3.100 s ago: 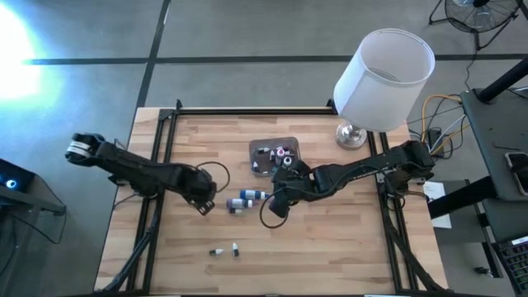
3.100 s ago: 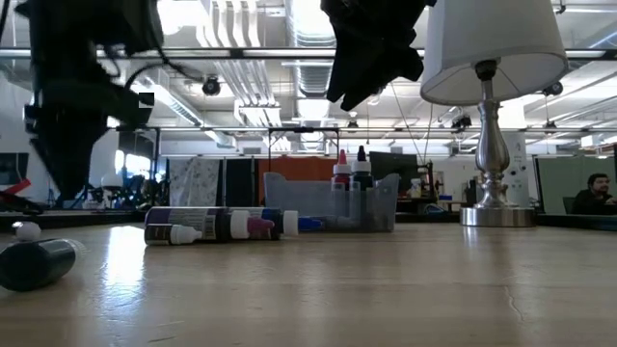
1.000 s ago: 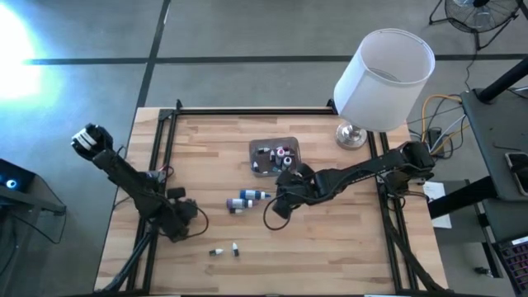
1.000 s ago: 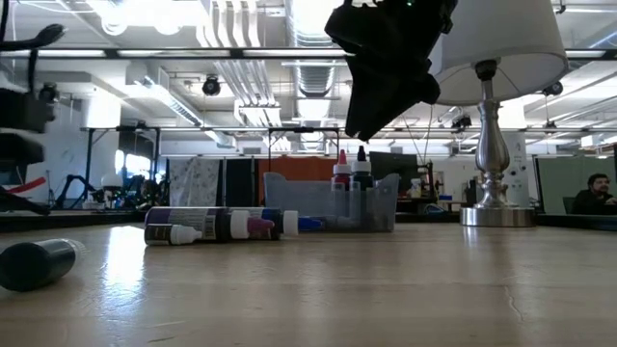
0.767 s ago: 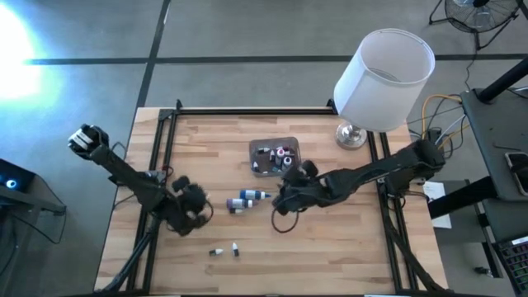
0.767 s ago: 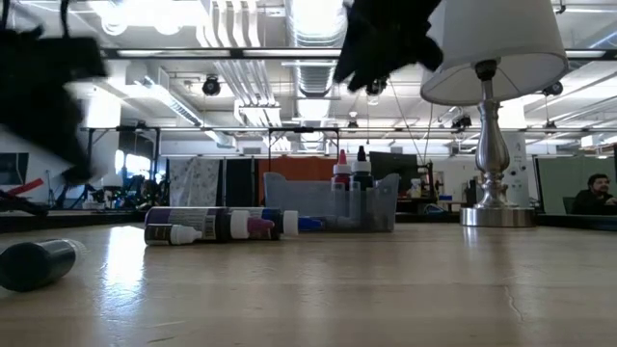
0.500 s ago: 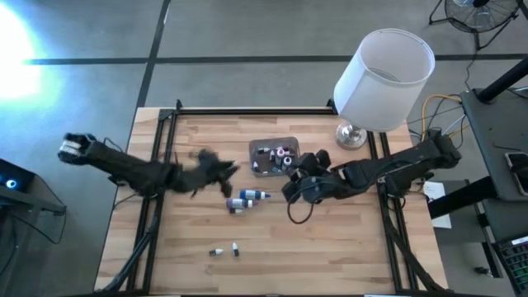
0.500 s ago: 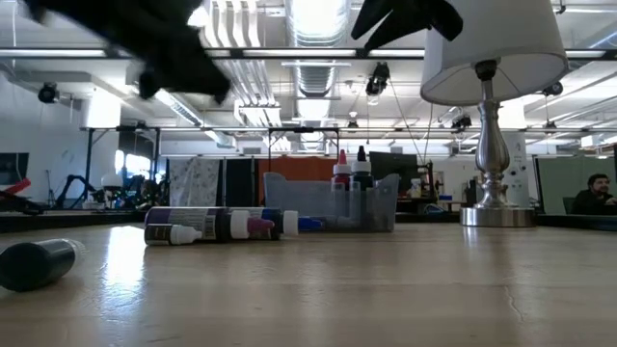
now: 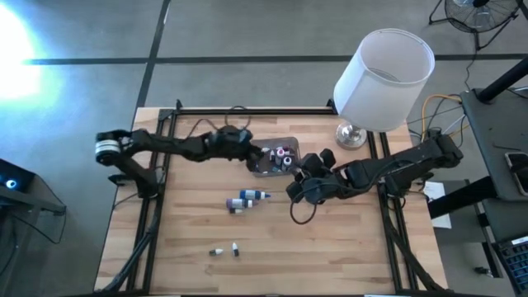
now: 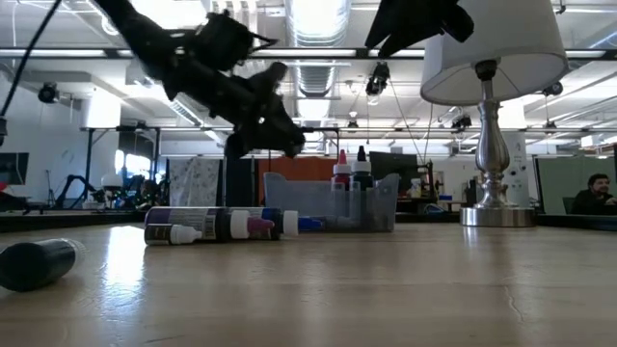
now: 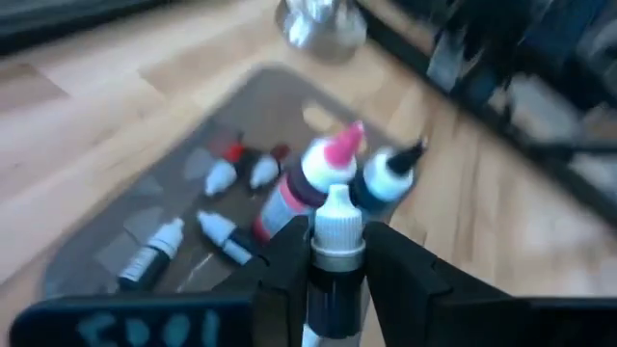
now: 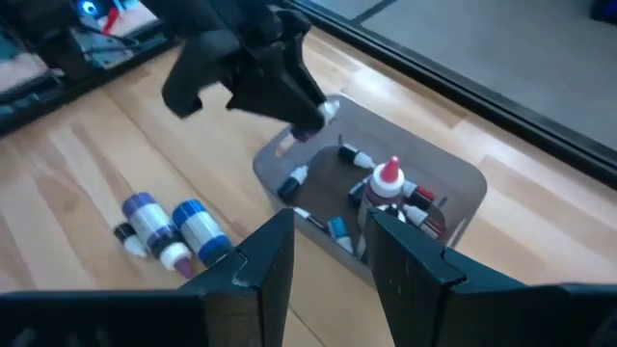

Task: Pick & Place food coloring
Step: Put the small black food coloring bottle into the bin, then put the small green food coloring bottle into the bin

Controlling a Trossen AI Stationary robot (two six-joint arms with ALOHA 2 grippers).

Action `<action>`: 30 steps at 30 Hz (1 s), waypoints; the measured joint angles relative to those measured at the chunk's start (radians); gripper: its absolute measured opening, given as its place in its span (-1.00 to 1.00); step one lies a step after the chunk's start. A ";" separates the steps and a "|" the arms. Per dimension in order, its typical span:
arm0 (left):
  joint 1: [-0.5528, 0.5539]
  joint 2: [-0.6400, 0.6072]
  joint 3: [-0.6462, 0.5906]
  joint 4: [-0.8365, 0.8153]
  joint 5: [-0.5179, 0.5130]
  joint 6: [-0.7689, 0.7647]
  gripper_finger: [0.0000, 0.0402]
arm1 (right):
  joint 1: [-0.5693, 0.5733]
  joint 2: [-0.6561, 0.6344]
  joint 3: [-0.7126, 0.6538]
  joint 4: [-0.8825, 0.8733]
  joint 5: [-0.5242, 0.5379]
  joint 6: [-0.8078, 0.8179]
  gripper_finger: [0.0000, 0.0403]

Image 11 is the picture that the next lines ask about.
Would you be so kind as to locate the small blue bottle white cap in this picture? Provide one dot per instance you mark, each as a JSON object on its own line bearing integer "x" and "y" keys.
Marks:
{"x": 217, "y": 226}

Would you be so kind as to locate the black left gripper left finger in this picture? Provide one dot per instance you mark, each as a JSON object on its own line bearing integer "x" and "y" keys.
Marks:
{"x": 284, "y": 270}

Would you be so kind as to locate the small black bottle white cap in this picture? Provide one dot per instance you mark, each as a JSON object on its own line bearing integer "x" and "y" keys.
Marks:
{"x": 144, "y": 265}
{"x": 337, "y": 226}

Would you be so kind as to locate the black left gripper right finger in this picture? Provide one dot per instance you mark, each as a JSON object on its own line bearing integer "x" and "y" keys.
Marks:
{"x": 400, "y": 270}

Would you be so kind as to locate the white-shade silver table lamp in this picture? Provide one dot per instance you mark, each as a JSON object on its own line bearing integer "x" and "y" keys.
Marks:
{"x": 318, "y": 24}

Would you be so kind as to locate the translucent grey plastic bin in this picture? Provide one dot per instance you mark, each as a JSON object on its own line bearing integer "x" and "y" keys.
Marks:
{"x": 270, "y": 106}

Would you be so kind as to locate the large pink-tipped dye bottle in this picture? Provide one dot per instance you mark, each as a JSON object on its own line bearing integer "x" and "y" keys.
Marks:
{"x": 332, "y": 154}

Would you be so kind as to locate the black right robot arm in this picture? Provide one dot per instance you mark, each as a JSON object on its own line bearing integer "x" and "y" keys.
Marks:
{"x": 491, "y": 34}

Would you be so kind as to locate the large black-tipped dye bottle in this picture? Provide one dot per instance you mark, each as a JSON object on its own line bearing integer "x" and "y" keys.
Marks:
{"x": 385, "y": 178}

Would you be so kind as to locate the small red bottle white cap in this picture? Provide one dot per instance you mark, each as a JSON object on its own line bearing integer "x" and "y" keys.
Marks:
{"x": 219, "y": 176}
{"x": 264, "y": 171}

